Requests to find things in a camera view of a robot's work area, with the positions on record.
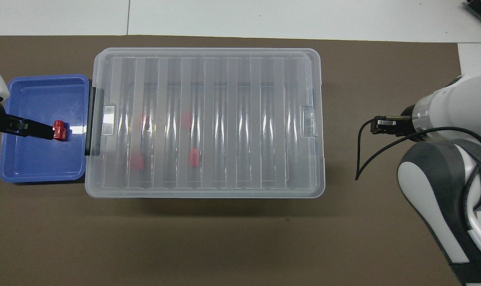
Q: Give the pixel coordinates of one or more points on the clear plastic storage box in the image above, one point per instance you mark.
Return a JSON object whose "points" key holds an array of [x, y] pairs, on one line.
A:
{"points": [[224, 174]]}

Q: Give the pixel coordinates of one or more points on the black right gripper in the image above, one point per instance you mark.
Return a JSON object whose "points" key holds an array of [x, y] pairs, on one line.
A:
{"points": [[406, 128]]}

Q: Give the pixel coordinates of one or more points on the brown table mat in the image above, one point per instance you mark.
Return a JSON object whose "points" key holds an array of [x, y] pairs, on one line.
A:
{"points": [[224, 238]]}

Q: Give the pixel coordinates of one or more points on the clear ribbed plastic lid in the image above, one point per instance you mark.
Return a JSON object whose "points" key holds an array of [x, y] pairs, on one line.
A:
{"points": [[240, 63]]}

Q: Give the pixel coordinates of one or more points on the red block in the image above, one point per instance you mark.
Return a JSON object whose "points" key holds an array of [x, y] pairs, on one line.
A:
{"points": [[187, 120], [59, 131], [193, 158], [145, 120], [136, 161]]}

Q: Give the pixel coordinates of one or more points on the blue plastic tray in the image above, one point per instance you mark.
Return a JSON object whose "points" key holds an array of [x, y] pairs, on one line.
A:
{"points": [[38, 99]]}

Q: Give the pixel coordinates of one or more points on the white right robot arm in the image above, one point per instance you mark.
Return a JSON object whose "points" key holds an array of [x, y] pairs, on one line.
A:
{"points": [[443, 178]]}

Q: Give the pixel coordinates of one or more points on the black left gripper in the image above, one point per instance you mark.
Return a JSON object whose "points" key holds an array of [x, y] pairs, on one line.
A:
{"points": [[2, 123]]}

